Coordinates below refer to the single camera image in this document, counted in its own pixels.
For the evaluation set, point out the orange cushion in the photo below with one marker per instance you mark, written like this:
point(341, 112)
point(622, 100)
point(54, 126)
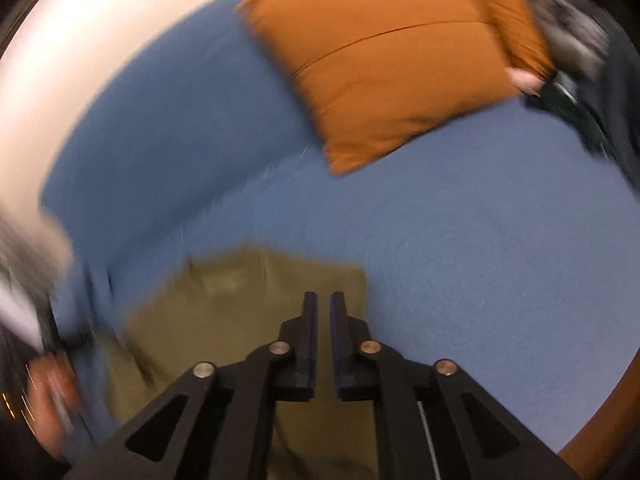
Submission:
point(374, 74)

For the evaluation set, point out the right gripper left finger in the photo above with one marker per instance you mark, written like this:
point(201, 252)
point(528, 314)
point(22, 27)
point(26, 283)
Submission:
point(215, 422)

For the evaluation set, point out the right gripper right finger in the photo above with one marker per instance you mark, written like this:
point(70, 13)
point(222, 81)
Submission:
point(432, 421)

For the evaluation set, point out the blue fabric sofa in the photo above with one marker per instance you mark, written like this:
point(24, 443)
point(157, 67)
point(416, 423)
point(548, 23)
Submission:
point(496, 241)

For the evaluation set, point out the olive green sweatshirt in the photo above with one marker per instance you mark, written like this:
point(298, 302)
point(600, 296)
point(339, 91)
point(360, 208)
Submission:
point(221, 309)

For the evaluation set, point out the person's left hand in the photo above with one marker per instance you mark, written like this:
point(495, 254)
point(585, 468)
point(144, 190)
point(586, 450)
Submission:
point(51, 376)

